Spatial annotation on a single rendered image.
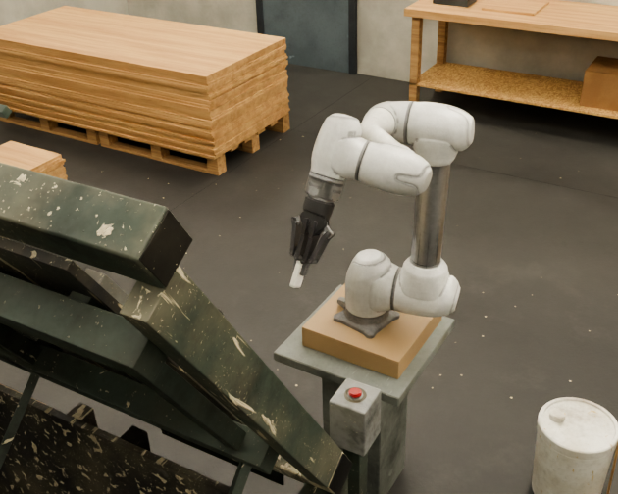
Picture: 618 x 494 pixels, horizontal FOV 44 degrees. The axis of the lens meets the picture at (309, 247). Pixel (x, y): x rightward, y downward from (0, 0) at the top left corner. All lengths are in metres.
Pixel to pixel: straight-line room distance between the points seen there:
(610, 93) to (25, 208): 5.42
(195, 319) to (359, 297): 1.39
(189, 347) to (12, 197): 0.39
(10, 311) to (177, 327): 0.38
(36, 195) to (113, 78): 4.79
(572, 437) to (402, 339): 0.80
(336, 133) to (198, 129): 3.89
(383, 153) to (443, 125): 0.53
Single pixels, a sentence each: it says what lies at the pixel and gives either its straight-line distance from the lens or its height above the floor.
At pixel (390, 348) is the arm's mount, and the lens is 2.68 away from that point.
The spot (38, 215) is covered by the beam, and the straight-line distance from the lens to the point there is 1.32.
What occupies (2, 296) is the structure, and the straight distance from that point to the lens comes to 1.58.
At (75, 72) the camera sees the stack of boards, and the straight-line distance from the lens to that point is 6.41.
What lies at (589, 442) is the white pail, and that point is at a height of 0.36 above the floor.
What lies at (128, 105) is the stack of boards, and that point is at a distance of 6.09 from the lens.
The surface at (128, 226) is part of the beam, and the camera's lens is 1.21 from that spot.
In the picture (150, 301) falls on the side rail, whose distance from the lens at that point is 1.25.
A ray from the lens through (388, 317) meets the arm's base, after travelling 2.79.
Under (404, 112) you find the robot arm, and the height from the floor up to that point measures 1.65.
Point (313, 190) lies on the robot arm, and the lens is 1.87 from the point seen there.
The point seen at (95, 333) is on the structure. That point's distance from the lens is 1.42.
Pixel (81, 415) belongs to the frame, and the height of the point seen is 0.83.
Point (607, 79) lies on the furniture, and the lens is 6.31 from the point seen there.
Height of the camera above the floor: 2.52
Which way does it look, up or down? 32 degrees down
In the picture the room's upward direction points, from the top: 2 degrees counter-clockwise
